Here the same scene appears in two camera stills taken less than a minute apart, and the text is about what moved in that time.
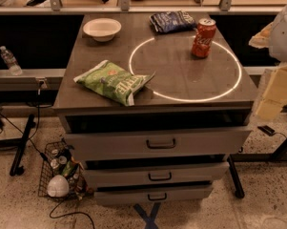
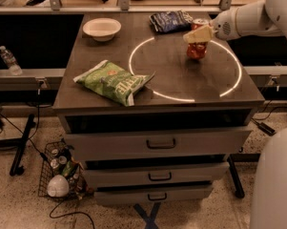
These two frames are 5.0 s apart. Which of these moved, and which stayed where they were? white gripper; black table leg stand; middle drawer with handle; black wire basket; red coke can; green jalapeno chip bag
Moved: white gripper; red coke can
Stayed: black wire basket; black table leg stand; green jalapeno chip bag; middle drawer with handle
